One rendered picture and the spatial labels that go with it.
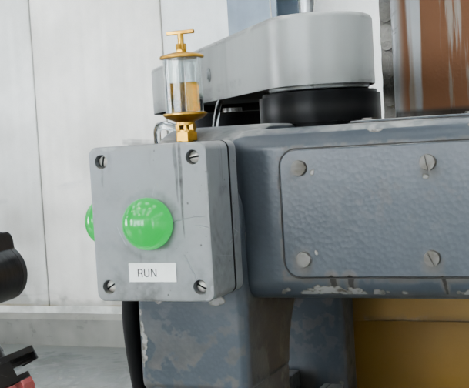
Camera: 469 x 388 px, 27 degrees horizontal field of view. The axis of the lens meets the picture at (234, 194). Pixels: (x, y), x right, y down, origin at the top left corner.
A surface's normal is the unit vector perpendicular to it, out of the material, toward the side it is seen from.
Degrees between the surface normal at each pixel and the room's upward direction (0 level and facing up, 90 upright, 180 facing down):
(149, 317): 90
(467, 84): 90
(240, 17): 90
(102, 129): 90
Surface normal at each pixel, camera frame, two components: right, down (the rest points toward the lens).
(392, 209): -0.37, 0.07
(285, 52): -0.60, 0.07
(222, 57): -0.96, 0.07
